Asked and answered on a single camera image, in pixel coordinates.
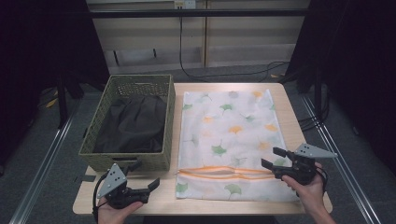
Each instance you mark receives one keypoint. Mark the black horizontal bar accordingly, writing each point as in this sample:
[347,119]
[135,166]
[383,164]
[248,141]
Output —
[199,13]

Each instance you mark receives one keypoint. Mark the metal floor rail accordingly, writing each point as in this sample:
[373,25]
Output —
[43,168]
[339,165]

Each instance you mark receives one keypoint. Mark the person's left hand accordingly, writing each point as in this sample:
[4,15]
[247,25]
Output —
[113,216]

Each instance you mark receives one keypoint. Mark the yellow floor tape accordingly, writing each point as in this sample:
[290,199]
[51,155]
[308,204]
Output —
[51,102]

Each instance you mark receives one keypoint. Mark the black curtain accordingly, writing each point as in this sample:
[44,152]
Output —
[37,62]
[358,62]

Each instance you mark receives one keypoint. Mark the person's right hand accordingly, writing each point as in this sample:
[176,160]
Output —
[311,194]

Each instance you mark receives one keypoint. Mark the leaf-print mesh laundry bag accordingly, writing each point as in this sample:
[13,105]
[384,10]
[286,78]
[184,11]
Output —
[230,130]

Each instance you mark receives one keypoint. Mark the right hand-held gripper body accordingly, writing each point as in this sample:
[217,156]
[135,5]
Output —
[300,171]

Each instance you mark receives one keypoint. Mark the small black wall bracket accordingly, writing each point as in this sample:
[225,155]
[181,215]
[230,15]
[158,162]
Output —
[154,53]
[116,57]

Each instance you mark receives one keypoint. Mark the green woven basket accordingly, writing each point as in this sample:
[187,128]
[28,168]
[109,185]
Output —
[99,133]

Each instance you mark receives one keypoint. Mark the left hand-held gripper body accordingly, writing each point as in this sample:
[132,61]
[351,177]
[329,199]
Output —
[113,182]

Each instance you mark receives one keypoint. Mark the white wall outlet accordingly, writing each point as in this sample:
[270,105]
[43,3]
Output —
[185,3]

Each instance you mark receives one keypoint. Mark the black metal stand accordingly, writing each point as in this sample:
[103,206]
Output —
[317,93]
[62,102]

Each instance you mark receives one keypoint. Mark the grey tape piece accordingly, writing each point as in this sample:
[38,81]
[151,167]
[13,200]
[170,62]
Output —
[85,178]

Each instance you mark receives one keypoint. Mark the black garment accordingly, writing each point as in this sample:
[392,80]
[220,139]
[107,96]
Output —
[132,124]

